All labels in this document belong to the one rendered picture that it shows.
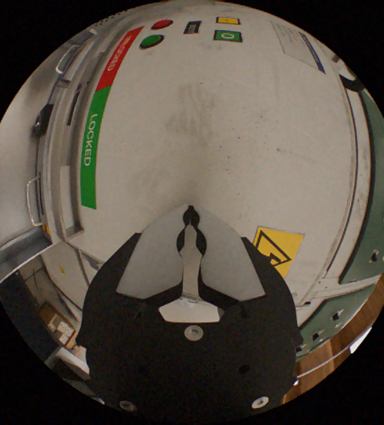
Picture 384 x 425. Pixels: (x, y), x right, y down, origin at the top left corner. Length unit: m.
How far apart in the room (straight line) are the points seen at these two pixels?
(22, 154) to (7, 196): 0.10
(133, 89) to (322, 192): 0.21
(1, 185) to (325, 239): 0.53
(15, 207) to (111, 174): 0.30
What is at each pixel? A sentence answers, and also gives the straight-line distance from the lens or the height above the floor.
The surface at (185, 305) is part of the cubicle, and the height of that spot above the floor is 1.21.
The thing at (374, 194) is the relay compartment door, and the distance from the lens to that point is 0.48.
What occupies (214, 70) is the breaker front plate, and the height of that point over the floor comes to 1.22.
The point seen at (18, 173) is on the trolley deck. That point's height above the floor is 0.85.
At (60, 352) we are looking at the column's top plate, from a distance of 0.89.
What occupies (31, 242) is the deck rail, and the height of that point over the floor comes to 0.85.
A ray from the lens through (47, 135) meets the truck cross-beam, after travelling 0.34.
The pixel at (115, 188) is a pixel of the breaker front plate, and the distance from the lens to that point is 0.17.
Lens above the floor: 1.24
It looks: 10 degrees down
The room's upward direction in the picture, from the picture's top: 101 degrees clockwise
